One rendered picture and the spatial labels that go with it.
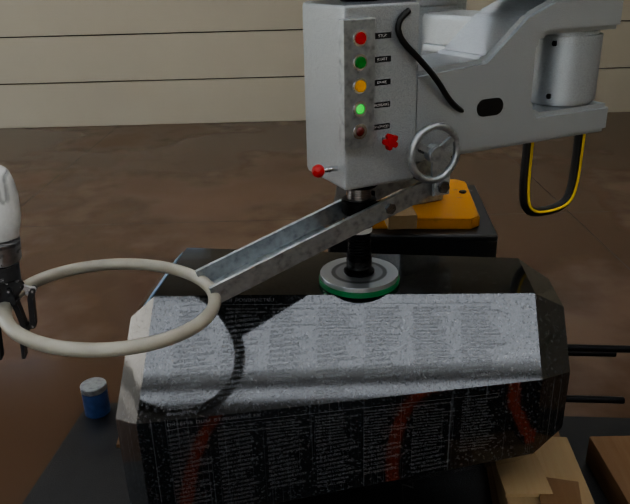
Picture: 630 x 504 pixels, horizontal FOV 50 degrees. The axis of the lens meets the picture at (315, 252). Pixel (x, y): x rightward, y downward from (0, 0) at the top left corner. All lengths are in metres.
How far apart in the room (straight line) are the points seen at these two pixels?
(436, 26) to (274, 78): 5.59
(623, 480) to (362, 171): 1.33
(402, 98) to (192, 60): 6.35
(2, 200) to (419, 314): 1.02
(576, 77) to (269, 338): 1.08
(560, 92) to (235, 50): 6.07
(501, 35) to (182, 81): 6.35
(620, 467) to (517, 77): 1.30
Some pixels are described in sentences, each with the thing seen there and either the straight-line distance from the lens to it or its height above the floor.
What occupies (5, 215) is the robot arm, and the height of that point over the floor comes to 1.16.
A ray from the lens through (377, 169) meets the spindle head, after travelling 1.64.
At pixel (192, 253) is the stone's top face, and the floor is 0.82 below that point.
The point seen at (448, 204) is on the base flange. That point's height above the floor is 0.78.
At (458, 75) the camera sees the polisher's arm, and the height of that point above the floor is 1.36.
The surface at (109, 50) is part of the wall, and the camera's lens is 8.07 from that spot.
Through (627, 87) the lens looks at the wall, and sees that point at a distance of 8.61.
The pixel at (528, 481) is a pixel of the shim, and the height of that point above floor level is 0.25.
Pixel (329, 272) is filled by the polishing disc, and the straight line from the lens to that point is 1.84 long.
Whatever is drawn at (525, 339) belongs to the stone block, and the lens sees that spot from 1.80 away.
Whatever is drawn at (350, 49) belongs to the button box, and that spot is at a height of 1.45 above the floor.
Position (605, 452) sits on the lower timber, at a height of 0.12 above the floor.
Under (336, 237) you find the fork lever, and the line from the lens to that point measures 1.69.
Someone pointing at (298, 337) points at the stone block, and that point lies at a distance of 1.75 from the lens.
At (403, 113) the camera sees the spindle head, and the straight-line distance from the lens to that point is 1.64.
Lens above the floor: 1.62
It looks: 23 degrees down
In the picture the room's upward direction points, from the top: 2 degrees counter-clockwise
